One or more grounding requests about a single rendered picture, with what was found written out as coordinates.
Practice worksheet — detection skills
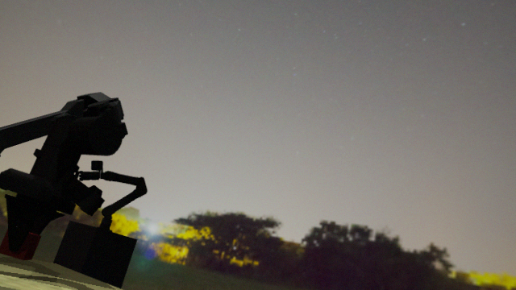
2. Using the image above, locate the red block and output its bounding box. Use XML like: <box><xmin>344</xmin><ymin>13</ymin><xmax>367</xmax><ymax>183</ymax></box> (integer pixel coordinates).
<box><xmin>0</xmin><ymin>230</ymin><xmax>41</xmax><ymax>260</ymax></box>

